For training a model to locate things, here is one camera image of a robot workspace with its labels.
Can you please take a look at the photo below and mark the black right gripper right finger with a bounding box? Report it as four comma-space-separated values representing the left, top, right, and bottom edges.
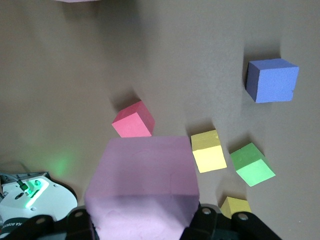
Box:
183, 204, 283, 240

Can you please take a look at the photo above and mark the yellow foam cube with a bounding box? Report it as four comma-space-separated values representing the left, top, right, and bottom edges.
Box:
219, 196, 252, 221
190, 129, 228, 173

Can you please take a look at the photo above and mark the brown paper table cover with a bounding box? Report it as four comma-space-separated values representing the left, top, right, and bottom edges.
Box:
0, 0, 320, 240

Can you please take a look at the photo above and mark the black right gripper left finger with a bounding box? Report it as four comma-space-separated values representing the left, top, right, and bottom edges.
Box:
0, 206, 97, 240

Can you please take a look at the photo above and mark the red foam cube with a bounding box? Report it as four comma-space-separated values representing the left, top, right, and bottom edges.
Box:
111, 100, 156, 139

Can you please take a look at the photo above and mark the green foam cube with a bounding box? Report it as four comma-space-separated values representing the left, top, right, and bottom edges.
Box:
229, 142, 277, 188

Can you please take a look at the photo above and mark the purple foam cube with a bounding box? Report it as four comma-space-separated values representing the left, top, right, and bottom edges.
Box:
245, 58, 300, 104

